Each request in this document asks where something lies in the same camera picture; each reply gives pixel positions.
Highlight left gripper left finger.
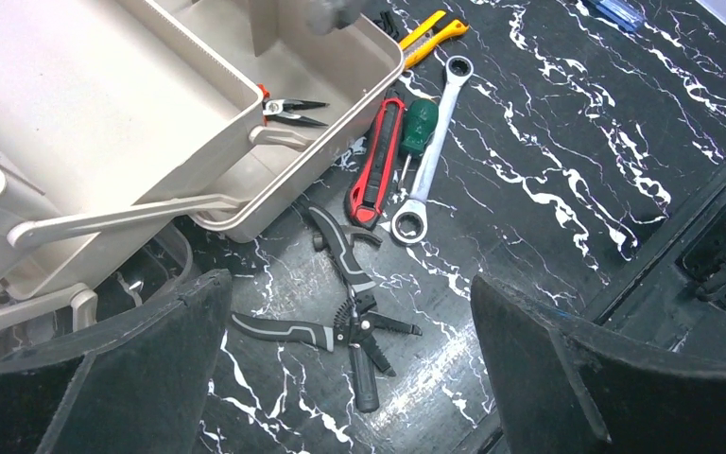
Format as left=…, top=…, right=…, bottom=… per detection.
left=0, top=270, right=232, bottom=453

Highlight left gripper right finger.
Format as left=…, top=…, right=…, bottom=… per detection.
left=470, top=275, right=726, bottom=453

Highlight beige plastic tool box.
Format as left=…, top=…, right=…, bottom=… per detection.
left=0, top=1, right=404, bottom=331

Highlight orange handled pliers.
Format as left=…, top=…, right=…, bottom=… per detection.
left=257, top=84, right=329, bottom=128

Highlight silver combination wrench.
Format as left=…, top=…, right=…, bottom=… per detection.
left=390, top=55, right=474, bottom=246

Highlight red utility knife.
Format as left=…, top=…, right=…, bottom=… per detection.
left=346, top=90, right=406, bottom=230

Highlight green stubby screwdriver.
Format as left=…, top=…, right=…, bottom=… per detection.
left=397, top=98, right=439, bottom=190

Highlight yellow utility knife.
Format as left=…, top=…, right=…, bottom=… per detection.
left=399, top=10, right=469, bottom=70

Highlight black grey wire stripper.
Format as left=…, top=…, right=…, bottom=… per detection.
left=230, top=202, right=423, bottom=413

